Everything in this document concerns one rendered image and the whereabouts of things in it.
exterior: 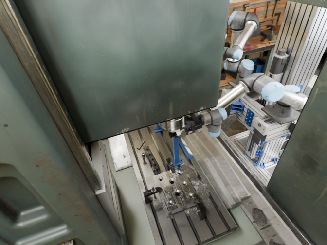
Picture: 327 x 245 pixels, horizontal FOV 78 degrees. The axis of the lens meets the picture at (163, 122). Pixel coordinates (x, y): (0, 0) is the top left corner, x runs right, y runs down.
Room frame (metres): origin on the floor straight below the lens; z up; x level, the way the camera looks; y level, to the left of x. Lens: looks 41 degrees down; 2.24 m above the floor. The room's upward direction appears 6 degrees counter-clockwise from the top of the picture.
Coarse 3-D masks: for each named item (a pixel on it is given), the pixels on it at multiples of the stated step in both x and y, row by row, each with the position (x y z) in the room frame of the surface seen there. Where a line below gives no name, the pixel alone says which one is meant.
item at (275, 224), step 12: (204, 132) 1.60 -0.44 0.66; (216, 144) 1.40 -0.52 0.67; (228, 156) 1.23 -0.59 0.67; (240, 168) 1.07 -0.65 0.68; (252, 192) 0.84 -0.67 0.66; (240, 204) 0.76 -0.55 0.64; (264, 204) 0.73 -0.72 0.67; (252, 216) 0.66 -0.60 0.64; (276, 216) 0.63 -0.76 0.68; (264, 228) 0.57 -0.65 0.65; (276, 228) 0.55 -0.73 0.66; (288, 228) 0.54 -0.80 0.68; (264, 240) 0.49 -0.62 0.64; (276, 240) 0.48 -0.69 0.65; (288, 240) 0.47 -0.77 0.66
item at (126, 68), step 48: (48, 0) 0.64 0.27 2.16; (96, 0) 0.67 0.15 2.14; (144, 0) 0.71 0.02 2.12; (192, 0) 0.75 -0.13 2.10; (48, 48) 0.63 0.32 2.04; (96, 48) 0.66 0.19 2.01; (144, 48) 0.71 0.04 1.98; (192, 48) 0.76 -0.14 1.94; (96, 96) 0.65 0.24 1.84; (144, 96) 0.70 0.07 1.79; (192, 96) 0.76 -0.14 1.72
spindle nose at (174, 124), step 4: (184, 116) 0.81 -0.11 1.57; (172, 120) 0.78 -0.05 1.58; (176, 120) 0.78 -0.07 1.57; (180, 120) 0.79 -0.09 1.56; (184, 120) 0.81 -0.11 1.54; (160, 124) 0.81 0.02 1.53; (164, 124) 0.79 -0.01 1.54; (168, 124) 0.78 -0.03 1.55; (172, 124) 0.78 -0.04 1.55; (176, 124) 0.78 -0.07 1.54; (180, 124) 0.79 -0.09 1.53; (184, 124) 0.82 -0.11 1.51; (164, 128) 0.80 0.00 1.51; (168, 128) 0.79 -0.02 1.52; (172, 128) 0.78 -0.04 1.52; (176, 128) 0.78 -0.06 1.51
